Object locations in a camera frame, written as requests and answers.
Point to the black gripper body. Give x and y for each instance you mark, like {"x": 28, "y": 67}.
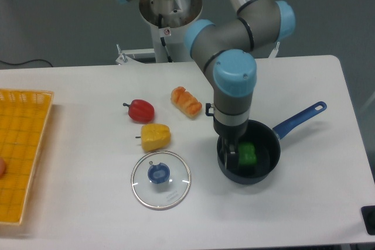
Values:
{"x": 229, "y": 133}

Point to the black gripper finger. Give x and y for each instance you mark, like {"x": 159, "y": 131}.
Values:
{"x": 233, "y": 156}
{"x": 224, "y": 149}

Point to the green toy bell pepper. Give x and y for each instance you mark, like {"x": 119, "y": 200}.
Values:
{"x": 247, "y": 154}

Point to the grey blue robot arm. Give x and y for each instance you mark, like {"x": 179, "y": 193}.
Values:
{"x": 223, "y": 53}

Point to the glass lid blue knob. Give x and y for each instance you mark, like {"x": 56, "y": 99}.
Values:
{"x": 160, "y": 180}

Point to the orange toy bread loaf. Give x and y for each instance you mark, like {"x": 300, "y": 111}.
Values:
{"x": 185, "y": 102}

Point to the yellow toy bell pepper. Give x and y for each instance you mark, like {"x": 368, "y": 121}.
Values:
{"x": 154, "y": 136}

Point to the red toy bell pepper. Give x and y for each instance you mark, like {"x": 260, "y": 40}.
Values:
{"x": 140, "y": 111}

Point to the black device at table edge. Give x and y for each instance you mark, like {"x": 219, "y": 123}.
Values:
{"x": 368, "y": 214}

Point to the yellow woven basket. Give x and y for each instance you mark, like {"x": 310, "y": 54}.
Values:
{"x": 24, "y": 117}

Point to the blue handled dark saucepan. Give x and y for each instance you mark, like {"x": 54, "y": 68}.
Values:
{"x": 258, "y": 150}

